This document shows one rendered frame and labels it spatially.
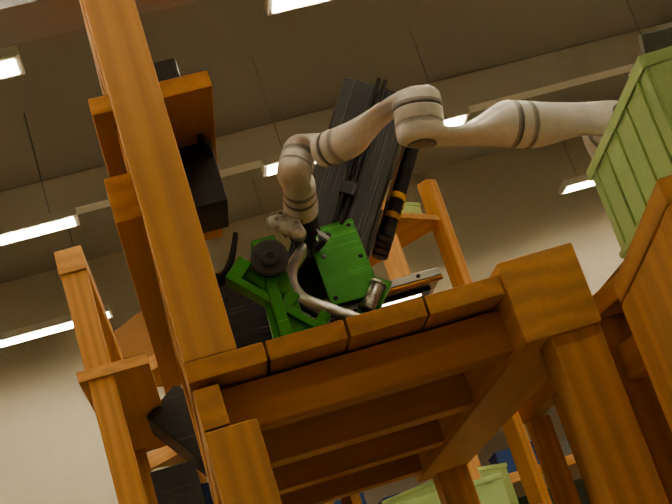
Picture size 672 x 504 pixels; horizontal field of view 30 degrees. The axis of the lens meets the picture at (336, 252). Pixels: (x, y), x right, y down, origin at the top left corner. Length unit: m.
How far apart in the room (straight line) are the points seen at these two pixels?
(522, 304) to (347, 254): 0.75
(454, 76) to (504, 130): 8.47
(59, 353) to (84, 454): 0.99
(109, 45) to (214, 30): 6.59
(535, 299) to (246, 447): 0.55
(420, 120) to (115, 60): 0.56
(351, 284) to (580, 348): 0.77
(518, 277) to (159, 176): 0.64
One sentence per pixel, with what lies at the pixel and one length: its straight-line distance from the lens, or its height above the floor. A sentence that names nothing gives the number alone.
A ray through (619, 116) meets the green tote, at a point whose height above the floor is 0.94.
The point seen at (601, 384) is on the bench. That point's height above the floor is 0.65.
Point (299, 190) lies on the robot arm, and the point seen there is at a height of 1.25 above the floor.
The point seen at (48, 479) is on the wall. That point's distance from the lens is 11.87.
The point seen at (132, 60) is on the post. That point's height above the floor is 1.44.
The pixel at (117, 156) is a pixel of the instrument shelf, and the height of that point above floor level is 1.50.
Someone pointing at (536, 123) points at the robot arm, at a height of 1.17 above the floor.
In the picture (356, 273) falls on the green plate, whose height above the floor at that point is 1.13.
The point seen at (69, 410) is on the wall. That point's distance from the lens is 11.97.
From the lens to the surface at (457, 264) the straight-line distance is 5.79.
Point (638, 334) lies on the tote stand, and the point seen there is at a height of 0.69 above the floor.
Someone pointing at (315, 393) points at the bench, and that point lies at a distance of 2.15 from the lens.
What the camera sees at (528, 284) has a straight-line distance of 2.16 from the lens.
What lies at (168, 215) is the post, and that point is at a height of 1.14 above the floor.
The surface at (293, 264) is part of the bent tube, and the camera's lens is 2.76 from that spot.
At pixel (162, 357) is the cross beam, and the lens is 3.19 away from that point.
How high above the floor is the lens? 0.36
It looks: 17 degrees up
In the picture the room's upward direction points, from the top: 18 degrees counter-clockwise
